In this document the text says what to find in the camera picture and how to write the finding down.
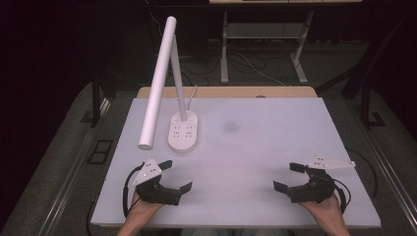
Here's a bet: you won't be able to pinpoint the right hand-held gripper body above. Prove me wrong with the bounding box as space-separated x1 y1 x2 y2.
286 154 357 205

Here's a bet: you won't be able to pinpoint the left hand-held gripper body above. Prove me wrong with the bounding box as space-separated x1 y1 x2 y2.
132 157 182 207

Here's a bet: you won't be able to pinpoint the person's right hand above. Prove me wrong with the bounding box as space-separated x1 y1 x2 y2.
297 193 344 228

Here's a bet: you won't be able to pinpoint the person's left hand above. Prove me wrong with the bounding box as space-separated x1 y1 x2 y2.
126 191 165 227

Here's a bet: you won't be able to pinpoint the white table cover board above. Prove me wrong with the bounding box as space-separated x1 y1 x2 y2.
90 96 383 229

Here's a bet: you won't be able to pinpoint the white desk lamp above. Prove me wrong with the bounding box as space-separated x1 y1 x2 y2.
137 16 200 154

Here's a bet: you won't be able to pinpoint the black metal stand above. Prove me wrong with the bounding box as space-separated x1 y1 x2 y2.
80 73 114 130
315 13 387 131

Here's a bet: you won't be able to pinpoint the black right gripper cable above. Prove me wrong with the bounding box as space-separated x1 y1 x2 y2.
331 177 352 215

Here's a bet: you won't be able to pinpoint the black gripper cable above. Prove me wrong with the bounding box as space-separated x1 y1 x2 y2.
122 161 146 219
331 177 352 215

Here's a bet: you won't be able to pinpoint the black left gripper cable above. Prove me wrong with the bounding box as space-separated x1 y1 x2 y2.
122 161 146 219

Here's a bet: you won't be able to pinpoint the thin black cable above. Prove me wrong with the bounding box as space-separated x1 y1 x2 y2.
346 147 379 200

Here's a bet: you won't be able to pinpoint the black floor socket frame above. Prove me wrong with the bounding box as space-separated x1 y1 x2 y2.
86 139 114 165

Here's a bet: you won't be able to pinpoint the white lamp cord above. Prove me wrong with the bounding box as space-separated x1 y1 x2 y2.
186 85 199 113

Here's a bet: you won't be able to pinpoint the metal floor rail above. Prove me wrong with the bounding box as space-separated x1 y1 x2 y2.
37 129 99 236
360 126 417 227

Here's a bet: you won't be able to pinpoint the black floor cables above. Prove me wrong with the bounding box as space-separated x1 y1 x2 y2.
165 52 268 87

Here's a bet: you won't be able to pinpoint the white floor cable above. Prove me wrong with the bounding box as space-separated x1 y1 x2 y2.
235 52 287 88

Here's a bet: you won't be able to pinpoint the grey metal desk frame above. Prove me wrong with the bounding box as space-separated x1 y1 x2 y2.
219 11 316 86

